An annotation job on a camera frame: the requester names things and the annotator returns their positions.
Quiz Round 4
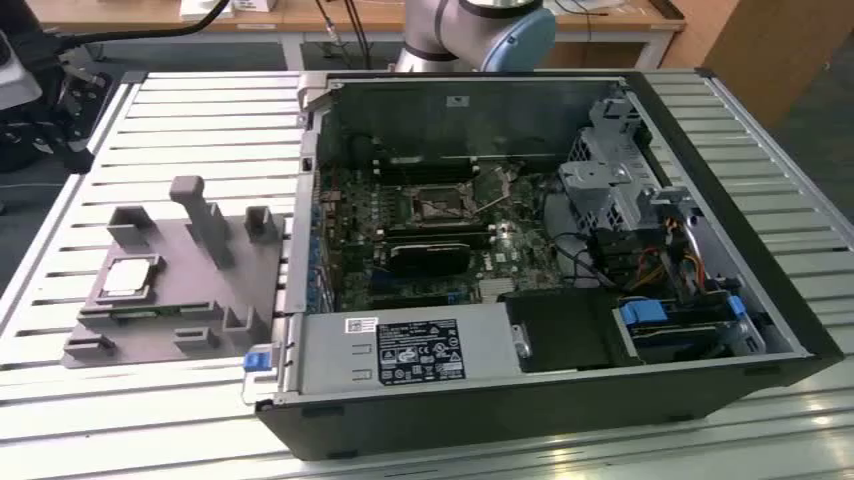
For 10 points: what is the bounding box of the wooden desk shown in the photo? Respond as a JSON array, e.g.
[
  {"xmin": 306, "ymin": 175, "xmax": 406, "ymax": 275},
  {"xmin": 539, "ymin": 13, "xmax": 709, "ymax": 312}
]
[{"xmin": 19, "ymin": 0, "xmax": 689, "ymax": 71}]

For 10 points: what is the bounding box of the black RAM slot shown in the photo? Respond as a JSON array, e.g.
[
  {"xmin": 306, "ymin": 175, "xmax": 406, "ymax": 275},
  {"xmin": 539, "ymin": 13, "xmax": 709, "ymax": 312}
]
[
  {"xmin": 372, "ymin": 157, "xmax": 479, "ymax": 174},
  {"xmin": 376, "ymin": 170, "xmax": 480, "ymax": 185}
]

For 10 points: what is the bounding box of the grey parts rack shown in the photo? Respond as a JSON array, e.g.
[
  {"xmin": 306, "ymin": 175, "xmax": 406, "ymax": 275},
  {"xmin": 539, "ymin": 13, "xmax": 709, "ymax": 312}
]
[{"xmin": 59, "ymin": 174, "xmax": 296, "ymax": 371}]

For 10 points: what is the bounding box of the silver drive cage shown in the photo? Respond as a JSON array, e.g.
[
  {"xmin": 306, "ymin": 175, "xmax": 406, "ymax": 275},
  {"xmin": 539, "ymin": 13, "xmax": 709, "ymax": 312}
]
[{"xmin": 556, "ymin": 97, "xmax": 670, "ymax": 237}]

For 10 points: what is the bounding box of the silver CPU chip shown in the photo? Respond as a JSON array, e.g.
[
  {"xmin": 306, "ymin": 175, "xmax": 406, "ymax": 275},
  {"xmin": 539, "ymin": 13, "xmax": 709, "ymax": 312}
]
[{"xmin": 99, "ymin": 258, "xmax": 159, "ymax": 297}]

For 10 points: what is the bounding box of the silver power supply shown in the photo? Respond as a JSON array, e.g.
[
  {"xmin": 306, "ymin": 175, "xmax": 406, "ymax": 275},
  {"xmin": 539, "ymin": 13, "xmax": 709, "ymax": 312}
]
[{"xmin": 292, "ymin": 304, "xmax": 523, "ymax": 394}]

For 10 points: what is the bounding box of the metal socket cover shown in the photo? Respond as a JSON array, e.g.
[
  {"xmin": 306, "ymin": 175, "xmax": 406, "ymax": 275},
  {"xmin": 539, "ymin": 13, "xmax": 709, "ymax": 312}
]
[{"xmin": 491, "ymin": 167, "xmax": 522, "ymax": 202}]

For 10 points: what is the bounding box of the CPU socket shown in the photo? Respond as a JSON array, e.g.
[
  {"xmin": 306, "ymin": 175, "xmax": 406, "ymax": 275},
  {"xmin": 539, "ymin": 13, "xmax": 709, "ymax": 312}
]
[{"xmin": 410, "ymin": 185, "xmax": 476, "ymax": 224}]

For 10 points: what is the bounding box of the black open PC case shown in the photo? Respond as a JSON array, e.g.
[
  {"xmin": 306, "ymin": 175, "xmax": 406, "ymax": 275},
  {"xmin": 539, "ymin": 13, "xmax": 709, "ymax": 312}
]
[{"xmin": 252, "ymin": 69, "xmax": 846, "ymax": 462}]

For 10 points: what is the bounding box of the thick black cable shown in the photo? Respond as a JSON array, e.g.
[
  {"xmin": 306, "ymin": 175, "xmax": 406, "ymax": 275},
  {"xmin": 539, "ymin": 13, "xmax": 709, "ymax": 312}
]
[{"xmin": 44, "ymin": 0, "xmax": 232, "ymax": 52}]

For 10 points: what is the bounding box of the wooden cabinet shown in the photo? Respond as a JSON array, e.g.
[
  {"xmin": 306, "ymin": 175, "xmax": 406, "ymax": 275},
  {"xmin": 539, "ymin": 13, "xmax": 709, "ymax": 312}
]
[{"xmin": 659, "ymin": 0, "xmax": 854, "ymax": 129}]

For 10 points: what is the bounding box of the black RAM stick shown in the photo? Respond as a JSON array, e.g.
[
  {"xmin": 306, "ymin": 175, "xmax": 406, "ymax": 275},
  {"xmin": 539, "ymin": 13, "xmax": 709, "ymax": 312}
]
[{"xmin": 383, "ymin": 224, "xmax": 490, "ymax": 237}]

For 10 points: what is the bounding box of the grey case bracket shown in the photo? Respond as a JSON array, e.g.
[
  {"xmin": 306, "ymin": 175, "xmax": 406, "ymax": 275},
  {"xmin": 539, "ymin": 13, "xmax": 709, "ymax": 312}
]
[{"xmin": 296, "ymin": 74, "xmax": 336, "ymax": 112}]

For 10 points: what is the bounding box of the green motherboard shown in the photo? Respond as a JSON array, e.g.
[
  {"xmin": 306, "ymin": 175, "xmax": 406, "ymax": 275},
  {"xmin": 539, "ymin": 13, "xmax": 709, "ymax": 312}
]
[{"xmin": 312, "ymin": 159, "xmax": 570, "ymax": 311}]

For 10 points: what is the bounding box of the black plastic shroud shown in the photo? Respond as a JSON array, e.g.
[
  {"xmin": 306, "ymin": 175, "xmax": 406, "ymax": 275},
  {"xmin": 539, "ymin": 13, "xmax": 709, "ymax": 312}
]
[{"xmin": 503, "ymin": 289, "xmax": 643, "ymax": 374}]

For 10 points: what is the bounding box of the coloured wire bundle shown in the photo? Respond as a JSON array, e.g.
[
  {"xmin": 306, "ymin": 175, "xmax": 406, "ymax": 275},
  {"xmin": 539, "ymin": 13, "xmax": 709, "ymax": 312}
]
[{"xmin": 626, "ymin": 219, "xmax": 710, "ymax": 292}]

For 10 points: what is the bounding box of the hard disk in blue carrier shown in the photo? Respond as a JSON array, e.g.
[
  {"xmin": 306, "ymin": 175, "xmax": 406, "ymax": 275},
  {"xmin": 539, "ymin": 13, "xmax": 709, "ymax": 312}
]
[{"xmin": 616, "ymin": 294, "xmax": 737, "ymax": 362}]

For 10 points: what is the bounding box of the small silver heat sink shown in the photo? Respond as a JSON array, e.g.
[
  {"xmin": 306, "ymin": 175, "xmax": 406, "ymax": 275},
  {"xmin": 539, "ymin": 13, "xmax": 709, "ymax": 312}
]
[{"xmin": 479, "ymin": 279, "xmax": 516, "ymax": 302}]

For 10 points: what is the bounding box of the black wire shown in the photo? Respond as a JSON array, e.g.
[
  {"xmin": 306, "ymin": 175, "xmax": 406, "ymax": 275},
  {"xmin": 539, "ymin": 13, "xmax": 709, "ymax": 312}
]
[{"xmin": 550, "ymin": 232, "xmax": 616, "ymax": 287}]

